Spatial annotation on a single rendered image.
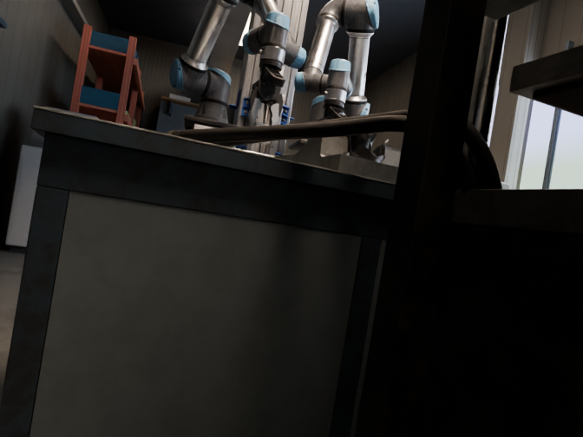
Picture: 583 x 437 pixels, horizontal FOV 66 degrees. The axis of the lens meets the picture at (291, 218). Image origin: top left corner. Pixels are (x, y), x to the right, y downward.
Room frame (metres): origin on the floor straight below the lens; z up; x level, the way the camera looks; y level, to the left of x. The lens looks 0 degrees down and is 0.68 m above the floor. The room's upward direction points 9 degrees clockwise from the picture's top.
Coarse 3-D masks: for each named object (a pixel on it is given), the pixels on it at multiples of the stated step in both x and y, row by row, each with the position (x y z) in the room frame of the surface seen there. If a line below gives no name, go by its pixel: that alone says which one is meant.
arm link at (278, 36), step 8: (272, 16) 1.36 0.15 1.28; (280, 16) 1.36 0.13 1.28; (288, 16) 1.38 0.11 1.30; (264, 24) 1.39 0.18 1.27; (272, 24) 1.35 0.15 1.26; (280, 24) 1.35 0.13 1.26; (288, 24) 1.38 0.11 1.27; (264, 32) 1.38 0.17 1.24; (272, 32) 1.35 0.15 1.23; (280, 32) 1.36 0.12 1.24; (288, 32) 1.39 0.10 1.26; (264, 40) 1.37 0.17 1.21; (272, 40) 1.35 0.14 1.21; (280, 40) 1.36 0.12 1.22; (280, 48) 1.36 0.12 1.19
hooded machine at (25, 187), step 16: (32, 144) 4.03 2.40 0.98; (32, 160) 3.97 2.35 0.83; (16, 176) 3.95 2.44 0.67; (32, 176) 3.98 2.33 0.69; (16, 192) 3.95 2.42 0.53; (32, 192) 3.98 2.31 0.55; (16, 208) 3.96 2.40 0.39; (32, 208) 3.99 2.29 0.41; (16, 224) 3.96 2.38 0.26; (16, 240) 3.97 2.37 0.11
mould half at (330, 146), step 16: (320, 144) 1.19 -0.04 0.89; (336, 144) 1.21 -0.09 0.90; (304, 160) 1.28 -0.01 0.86; (320, 160) 1.18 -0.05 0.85; (336, 160) 1.09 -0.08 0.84; (352, 160) 1.09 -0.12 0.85; (368, 160) 1.11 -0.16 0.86; (384, 160) 1.26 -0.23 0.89; (368, 176) 1.11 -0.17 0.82; (384, 176) 1.13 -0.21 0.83
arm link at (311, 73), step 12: (336, 0) 1.83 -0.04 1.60; (324, 12) 1.83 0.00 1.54; (336, 12) 1.83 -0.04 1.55; (324, 24) 1.81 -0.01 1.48; (336, 24) 1.84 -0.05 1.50; (324, 36) 1.79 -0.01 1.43; (312, 48) 1.77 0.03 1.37; (324, 48) 1.77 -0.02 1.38; (312, 60) 1.74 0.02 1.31; (324, 60) 1.76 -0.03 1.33; (300, 72) 1.73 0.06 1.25; (312, 72) 1.71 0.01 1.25; (300, 84) 1.72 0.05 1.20; (312, 84) 1.70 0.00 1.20
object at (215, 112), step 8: (200, 104) 1.93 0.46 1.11; (208, 104) 1.90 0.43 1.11; (216, 104) 1.91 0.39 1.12; (224, 104) 1.93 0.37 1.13; (200, 112) 1.91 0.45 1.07; (208, 112) 1.89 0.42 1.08; (216, 112) 1.90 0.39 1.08; (224, 112) 1.94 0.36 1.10; (216, 120) 1.90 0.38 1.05; (224, 120) 1.92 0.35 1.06
